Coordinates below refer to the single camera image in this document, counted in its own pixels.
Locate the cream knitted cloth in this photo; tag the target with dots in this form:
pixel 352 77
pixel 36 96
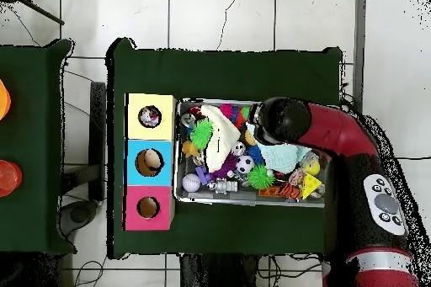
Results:
pixel 220 139

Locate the light blue knitted cloth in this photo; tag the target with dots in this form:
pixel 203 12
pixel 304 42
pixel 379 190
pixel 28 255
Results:
pixel 283 157

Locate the colourful patterned cloth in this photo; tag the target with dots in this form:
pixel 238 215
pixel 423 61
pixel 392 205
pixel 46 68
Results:
pixel 150 117

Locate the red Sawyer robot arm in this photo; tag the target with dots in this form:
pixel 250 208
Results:
pixel 336 132

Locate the shallow mesh bin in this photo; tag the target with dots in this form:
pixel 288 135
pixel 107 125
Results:
pixel 215 197

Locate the wooden box with three holes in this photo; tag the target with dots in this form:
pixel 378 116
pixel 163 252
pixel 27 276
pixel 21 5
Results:
pixel 150 133

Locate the multicolour spiky caterpillar toy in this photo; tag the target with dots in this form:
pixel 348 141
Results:
pixel 229 112

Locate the dark green tablecloth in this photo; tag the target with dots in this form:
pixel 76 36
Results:
pixel 33 132
pixel 235 75

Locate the black and white soccer ball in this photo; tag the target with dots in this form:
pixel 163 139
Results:
pixel 245 164

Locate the green spiky toy with eyes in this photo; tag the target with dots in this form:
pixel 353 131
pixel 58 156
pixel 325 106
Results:
pixel 201 133

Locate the purple spiky ball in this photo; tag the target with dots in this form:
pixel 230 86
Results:
pixel 225 165

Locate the green spiky ball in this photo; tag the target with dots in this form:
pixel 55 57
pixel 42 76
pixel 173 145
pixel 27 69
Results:
pixel 261 177

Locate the orange tiger plush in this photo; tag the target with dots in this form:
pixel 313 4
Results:
pixel 289 191

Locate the yellow cheese wedge toy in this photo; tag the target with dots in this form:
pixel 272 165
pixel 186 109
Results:
pixel 309 184

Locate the white toy baseball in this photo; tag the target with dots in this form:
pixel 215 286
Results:
pixel 191 182

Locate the black metal rod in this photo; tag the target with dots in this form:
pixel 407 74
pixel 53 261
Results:
pixel 43 14

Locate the orange plastic cup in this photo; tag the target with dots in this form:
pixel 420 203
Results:
pixel 4 100

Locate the red plastic cup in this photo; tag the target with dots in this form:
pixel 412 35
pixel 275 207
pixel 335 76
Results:
pixel 8 179

